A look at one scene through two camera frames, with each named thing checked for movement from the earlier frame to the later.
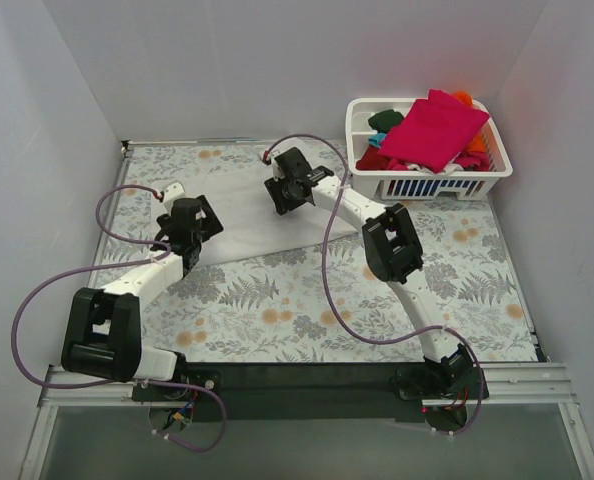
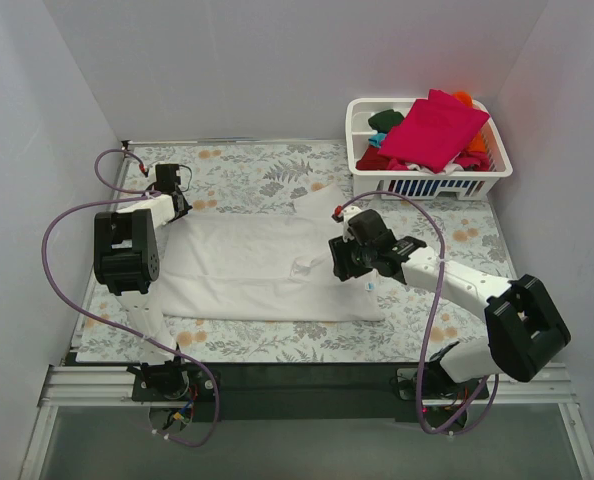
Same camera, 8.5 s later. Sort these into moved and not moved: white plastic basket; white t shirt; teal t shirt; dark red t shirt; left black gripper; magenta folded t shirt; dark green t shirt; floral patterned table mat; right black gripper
Moved: left black gripper; white t shirt; right black gripper
Not moved: teal t shirt; white plastic basket; magenta folded t shirt; dark green t shirt; dark red t shirt; floral patterned table mat
